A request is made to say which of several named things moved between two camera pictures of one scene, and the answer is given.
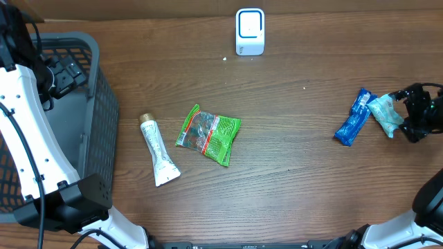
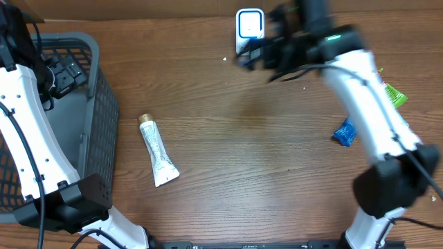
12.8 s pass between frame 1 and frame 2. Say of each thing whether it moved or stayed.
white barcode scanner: stayed
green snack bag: moved
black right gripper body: moved
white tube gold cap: stayed
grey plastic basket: stayed
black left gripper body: stayed
